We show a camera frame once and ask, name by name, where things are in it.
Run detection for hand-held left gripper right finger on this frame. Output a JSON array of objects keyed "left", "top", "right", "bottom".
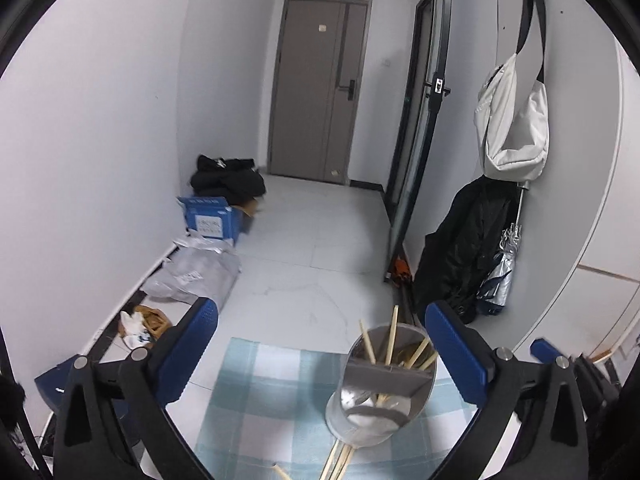
[{"left": 424, "top": 301, "right": 591, "bottom": 480}]

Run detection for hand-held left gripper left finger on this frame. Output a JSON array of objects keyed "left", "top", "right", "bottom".
[{"left": 52, "top": 296, "right": 219, "bottom": 480}]

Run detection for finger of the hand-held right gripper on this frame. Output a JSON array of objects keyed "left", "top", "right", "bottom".
[{"left": 530, "top": 338, "right": 576, "bottom": 367}]

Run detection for bundle of wooden chopsticks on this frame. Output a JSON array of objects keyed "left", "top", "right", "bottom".
[{"left": 271, "top": 305, "right": 441, "bottom": 480}]

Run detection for white and grey utensil holder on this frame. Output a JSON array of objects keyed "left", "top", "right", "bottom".
[{"left": 325, "top": 322, "right": 439, "bottom": 449}]

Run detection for white shoulder bag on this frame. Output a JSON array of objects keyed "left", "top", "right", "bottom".
[{"left": 473, "top": 0, "right": 551, "bottom": 181}]

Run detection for brown paper bag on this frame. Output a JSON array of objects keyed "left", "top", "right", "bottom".
[{"left": 132, "top": 303, "right": 174, "bottom": 342}]

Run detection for crumpled white paper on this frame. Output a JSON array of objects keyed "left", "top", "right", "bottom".
[{"left": 117, "top": 311, "right": 154, "bottom": 351}]

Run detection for grey plastic mailer bags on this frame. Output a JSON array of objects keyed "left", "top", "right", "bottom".
[{"left": 142, "top": 235, "right": 242, "bottom": 307}]

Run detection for blue checked tablecloth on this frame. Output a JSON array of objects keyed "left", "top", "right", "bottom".
[{"left": 194, "top": 337, "right": 482, "bottom": 480}]

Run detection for silver folded umbrella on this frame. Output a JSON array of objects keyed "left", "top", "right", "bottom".
[{"left": 476, "top": 181, "right": 527, "bottom": 317}]

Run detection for black hanging jacket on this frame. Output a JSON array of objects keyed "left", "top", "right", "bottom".
[{"left": 412, "top": 176, "right": 522, "bottom": 324}]

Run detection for blue cardboard box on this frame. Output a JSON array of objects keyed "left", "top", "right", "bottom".
[{"left": 175, "top": 194, "right": 262, "bottom": 247}]

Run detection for blue shoe box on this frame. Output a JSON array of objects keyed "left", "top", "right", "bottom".
[{"left": 34, "top": 354, "right": 77, "bottom": 412}]

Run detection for pile of black clothes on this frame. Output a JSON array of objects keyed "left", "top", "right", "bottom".
[{"left": 189, "top": 153, "right": 267, "bottom": 206}]

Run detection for black framed glass door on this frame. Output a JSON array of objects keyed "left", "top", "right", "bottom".
[{"left": 381, "top": 0, "right": 454, "bottom": 284}]

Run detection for grey-brown door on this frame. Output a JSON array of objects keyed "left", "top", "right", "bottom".
[{"left": 266, "top": 0, "right": 374, "bottom": 184}]

